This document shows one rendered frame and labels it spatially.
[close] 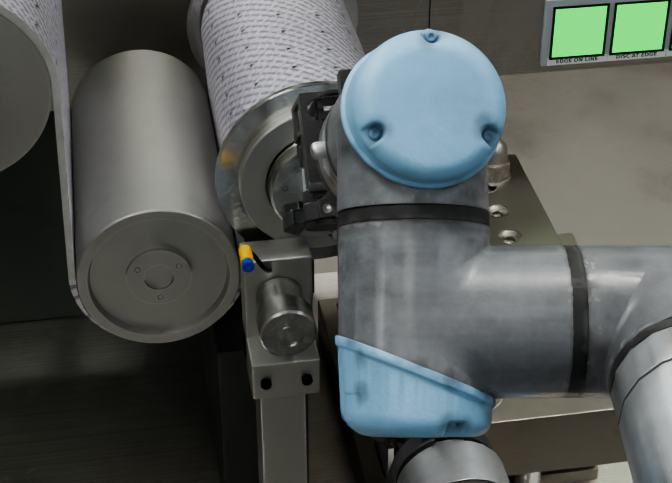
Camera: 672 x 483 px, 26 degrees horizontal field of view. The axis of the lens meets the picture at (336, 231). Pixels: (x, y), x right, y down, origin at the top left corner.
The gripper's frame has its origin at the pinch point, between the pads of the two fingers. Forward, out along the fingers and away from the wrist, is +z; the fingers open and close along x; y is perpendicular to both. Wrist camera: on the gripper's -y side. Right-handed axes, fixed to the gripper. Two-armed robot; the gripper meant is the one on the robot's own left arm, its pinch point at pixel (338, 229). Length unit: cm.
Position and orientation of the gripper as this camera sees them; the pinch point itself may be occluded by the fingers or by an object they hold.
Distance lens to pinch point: 102.0
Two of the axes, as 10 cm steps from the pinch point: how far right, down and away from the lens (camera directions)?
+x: -9.9, 0.9, -1.4
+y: -1.1, -9.9, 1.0
